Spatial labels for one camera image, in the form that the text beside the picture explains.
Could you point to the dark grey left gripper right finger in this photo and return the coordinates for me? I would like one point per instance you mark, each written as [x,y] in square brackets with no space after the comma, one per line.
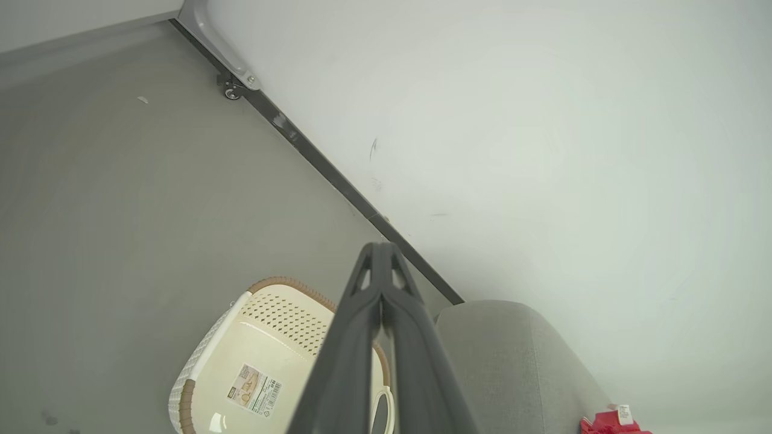
[416,367]

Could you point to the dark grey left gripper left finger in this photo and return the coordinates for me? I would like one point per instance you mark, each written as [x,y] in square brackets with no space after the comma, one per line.
[344,361]

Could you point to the red garment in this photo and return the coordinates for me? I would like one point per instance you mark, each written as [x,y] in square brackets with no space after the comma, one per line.
[609,425]

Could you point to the grey fabric sofa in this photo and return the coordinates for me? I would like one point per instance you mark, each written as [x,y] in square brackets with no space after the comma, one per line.
[512,361]

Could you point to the cream perforated laundry basket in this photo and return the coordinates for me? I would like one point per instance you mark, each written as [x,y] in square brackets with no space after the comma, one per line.
[265,337]

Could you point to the printed basket label sticker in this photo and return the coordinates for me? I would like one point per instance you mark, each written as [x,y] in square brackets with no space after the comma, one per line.
[254,390]

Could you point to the small black caster wheel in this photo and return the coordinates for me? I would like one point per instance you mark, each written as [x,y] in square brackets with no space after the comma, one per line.
[232,89]

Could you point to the grey metal frame bracket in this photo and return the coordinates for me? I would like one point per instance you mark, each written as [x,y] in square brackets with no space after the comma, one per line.
[211,36]

